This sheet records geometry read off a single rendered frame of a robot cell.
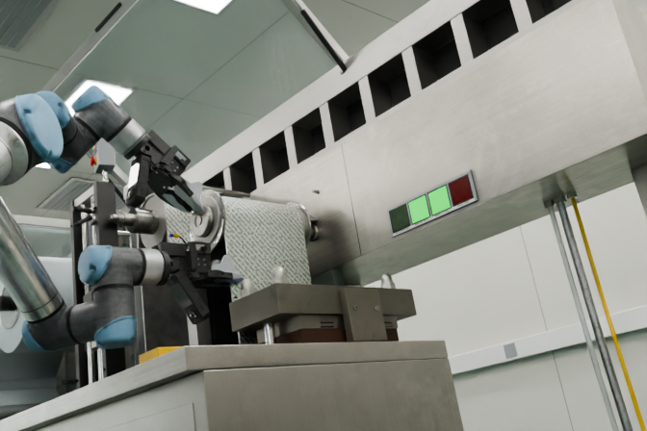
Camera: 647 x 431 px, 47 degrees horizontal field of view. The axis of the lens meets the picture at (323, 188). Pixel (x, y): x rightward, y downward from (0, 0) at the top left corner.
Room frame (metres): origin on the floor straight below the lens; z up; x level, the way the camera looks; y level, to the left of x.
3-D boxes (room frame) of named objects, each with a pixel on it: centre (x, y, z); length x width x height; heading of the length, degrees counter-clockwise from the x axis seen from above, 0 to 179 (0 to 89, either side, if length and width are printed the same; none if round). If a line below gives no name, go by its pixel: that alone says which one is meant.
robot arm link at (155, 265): (1.43, 0.38, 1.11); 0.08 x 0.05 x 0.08; 45
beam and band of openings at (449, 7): (2.33, 0.47, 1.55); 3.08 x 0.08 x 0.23; 45
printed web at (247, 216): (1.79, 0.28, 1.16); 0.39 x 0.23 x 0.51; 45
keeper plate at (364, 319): (1.54, -0.04, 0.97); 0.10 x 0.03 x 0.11; 135
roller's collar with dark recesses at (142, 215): (1.77, 0.47, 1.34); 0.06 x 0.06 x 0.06; 45
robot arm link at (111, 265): (1.37, 0.43, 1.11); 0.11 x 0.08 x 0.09; 135
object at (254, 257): (1.65, 0.15, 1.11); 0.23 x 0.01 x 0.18; 135
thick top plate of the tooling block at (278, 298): (1.60, 0.04, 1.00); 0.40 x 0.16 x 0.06; 135
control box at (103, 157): (2.02, 0.65, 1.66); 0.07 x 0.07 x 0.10; 30
